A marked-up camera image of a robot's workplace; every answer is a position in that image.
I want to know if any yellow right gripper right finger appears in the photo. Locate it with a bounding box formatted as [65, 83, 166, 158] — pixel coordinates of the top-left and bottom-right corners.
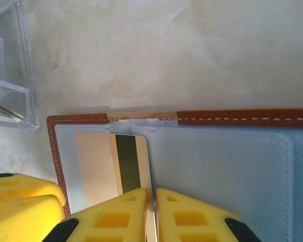
[155, 188, 262, 242]

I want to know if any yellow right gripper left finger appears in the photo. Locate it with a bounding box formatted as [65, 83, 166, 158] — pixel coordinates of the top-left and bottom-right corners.
[44, 188, 152, 242]

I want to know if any brown leather card holder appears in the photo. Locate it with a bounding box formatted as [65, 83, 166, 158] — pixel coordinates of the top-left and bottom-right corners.
[46, 107, 303, 242]

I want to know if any beige card with dark stripe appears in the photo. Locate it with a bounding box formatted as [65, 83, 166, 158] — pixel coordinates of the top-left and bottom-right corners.
[74, 132, 158, 242]

